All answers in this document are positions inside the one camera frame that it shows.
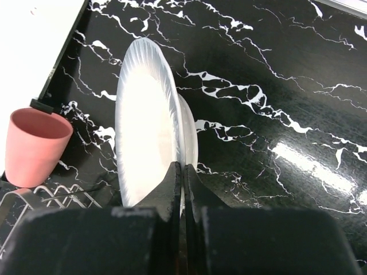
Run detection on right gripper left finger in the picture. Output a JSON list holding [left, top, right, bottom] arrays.
[[1, 162, 181, 274]]

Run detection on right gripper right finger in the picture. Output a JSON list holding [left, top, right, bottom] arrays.
[[183, 164, 361, 274]]

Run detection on white fluted plate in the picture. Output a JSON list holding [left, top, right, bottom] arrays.
[[115, 38, 198, 207]]

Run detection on metal wire dish rack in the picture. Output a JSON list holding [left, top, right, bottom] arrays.
[[1, 184, 102, 212]]

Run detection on white whiteboard black frame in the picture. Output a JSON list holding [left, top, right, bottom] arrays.
[[0, 0, 94, 114]]

